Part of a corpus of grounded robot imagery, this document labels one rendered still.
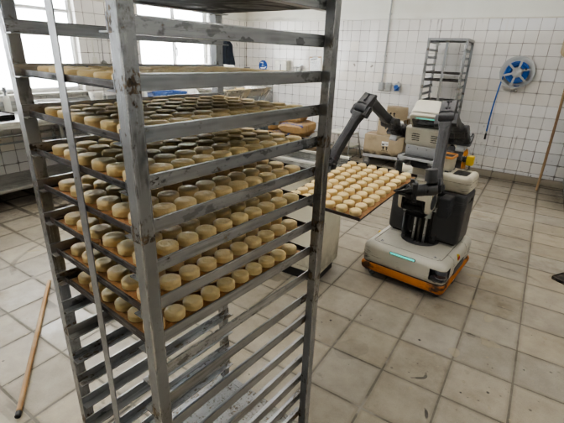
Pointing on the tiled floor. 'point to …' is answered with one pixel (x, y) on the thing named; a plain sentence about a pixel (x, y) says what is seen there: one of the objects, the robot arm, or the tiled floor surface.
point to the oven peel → (552, 131)
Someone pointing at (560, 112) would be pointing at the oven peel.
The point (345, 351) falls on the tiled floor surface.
